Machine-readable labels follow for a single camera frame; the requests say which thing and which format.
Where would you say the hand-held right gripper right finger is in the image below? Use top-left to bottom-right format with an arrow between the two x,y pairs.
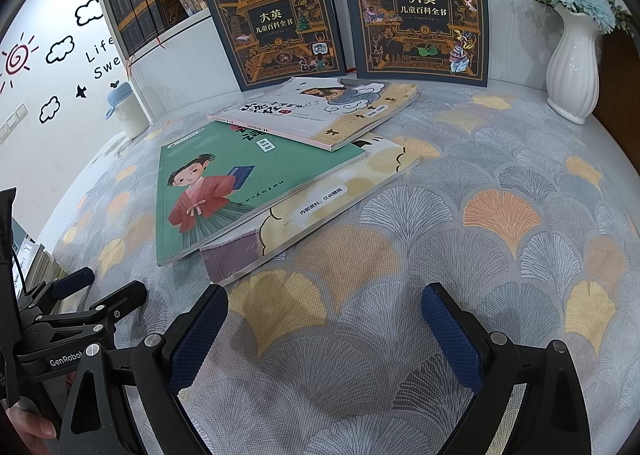
420,282 -> 593,455

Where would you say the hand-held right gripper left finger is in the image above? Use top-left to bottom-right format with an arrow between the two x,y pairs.
59,284 -> 229,455

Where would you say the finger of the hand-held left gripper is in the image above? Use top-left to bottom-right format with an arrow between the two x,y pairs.
75,280 -> 148,337
22,266 -> 96,317

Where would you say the stack of thin books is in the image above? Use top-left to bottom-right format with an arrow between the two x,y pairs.
20,227 -> 68,318

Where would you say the purple banded cloud print book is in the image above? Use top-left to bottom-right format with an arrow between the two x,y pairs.
199,131 -> 422,286

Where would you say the teal green book robed child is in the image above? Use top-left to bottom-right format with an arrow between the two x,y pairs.
156,122 -> 367,267

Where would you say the cream book grey cloud figure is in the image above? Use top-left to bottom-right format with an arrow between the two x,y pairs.
206,76 -> 420,152

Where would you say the person's left hand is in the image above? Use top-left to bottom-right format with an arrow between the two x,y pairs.
5,397 -> 58,442

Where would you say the ginkgo leaf patterned mat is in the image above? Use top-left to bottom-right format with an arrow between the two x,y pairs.
50,80 -> 640,455

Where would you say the white bottle blue lid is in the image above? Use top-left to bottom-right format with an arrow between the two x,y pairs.
104,81 -> 152,140

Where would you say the white ribbed vase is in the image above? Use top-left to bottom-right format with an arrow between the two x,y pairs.
545,5 -> 601,124

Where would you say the dark ornate encyclopedia book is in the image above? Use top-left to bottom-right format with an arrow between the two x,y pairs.
201,0 -> 347,90
335,0 -> 490,88

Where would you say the black cable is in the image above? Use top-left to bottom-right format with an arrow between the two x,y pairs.
9,247 -> 27,303

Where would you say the white wall switch plate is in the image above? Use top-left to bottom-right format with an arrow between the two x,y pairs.
0,104 -> 29,144

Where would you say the small cloud wall sticker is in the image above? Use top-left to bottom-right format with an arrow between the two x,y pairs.
38,96 -> 62,124

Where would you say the black lettering wall sticker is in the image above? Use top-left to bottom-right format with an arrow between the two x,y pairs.
85,37 -> 123,82

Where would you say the red sun wall sticker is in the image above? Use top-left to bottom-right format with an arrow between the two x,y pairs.
0,32 -> 40,93

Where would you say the medium cloud wall sticker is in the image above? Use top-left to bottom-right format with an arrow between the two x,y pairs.
45,36 -> 75,64

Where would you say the large cloud wall sticker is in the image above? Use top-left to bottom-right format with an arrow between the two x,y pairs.
75,0 -> 104,26

